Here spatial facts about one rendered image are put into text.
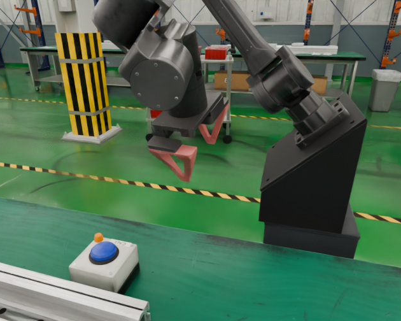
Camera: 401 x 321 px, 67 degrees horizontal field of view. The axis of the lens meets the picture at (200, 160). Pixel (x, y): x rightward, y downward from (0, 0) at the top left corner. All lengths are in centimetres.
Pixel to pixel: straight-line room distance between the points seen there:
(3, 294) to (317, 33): 752
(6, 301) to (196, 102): 39
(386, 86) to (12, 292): 502
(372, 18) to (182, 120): 752
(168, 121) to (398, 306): 45
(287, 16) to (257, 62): 705
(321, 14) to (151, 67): 745
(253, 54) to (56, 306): 55
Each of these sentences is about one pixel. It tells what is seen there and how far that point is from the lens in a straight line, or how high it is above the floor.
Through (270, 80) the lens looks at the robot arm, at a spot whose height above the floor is 108.
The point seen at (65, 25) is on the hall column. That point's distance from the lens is 365.
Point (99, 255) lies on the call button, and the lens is 52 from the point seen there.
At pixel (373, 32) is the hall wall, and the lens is 787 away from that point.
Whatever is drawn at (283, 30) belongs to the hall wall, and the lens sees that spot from 769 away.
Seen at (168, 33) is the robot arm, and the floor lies 117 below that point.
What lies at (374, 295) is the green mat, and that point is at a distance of 61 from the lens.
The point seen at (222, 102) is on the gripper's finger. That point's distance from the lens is 46.
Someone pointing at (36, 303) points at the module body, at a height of 84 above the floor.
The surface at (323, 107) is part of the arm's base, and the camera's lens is 68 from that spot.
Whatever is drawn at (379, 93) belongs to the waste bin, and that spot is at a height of 27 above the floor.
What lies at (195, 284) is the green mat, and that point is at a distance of 56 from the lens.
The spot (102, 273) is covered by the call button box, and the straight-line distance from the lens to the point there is 51.
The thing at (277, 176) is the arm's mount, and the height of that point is 89.
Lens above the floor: 118
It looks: 24 degrees down
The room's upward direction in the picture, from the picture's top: straight up
